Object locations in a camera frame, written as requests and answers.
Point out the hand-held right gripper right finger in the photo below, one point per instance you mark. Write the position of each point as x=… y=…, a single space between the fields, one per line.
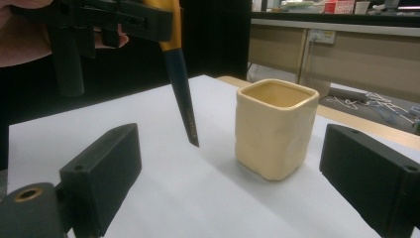
x=373 y=180

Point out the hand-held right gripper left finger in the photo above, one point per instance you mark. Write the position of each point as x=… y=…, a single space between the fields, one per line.
x=99 y=178

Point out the makeup brush with gold ferrule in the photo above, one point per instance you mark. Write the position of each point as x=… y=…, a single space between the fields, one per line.
x=180 y=86

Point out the cream square ceramic cup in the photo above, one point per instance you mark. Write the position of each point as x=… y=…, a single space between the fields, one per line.
x=274 y=132

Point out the grey tube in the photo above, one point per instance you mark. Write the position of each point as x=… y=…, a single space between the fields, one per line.
x=348 y=94

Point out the white table cover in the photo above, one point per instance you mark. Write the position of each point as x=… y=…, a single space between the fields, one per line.
x=198 y=198

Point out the light wooden desk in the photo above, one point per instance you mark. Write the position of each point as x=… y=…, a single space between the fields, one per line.
x=363 y=62

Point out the white paper cup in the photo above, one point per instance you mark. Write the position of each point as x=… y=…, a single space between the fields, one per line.
x=362 y=7

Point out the red box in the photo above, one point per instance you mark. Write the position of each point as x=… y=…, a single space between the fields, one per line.
x=340 y=6

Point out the white wall socket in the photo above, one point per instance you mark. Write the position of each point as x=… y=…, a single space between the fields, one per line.
x=322 y=36

